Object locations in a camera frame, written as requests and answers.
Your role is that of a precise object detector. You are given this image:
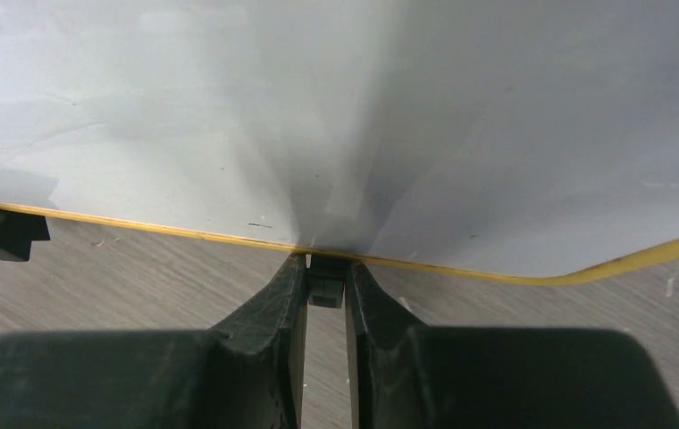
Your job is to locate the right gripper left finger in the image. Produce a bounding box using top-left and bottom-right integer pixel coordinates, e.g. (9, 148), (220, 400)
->
(0, 254), (306, 428)

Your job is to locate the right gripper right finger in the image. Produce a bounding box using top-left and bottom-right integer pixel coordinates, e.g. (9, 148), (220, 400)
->
(346, 263), (679, 428)

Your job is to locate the yellow framed whiteboard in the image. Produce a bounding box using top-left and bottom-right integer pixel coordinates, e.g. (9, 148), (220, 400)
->
(0, 1), (679, 285)

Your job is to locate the black whiteboard foot left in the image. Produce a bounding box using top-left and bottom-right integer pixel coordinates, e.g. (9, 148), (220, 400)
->
(0, 209), (51, 262)

